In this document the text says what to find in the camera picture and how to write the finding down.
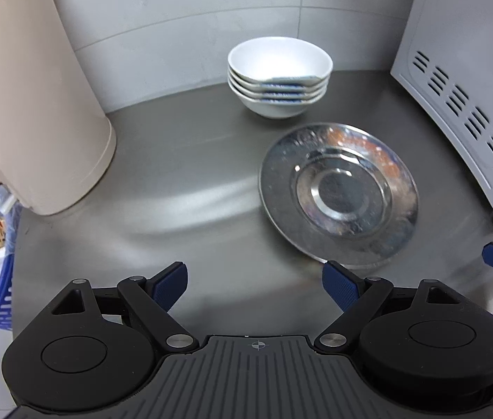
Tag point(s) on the steel plate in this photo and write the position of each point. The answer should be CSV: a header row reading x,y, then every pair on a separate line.
x,y
338,193

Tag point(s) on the beige electric kettle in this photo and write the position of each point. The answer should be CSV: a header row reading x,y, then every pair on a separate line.
x,y
55,140

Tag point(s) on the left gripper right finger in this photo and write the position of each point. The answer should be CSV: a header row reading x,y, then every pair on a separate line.
x,y
359,300

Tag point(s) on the white microwave oven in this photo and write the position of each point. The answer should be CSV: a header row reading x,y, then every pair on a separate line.
x,y
445,62

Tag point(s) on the small white bowl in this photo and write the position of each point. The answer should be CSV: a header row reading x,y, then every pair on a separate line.
x,y
276,109

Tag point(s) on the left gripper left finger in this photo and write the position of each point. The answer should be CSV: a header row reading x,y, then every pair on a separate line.
x,y
146,304

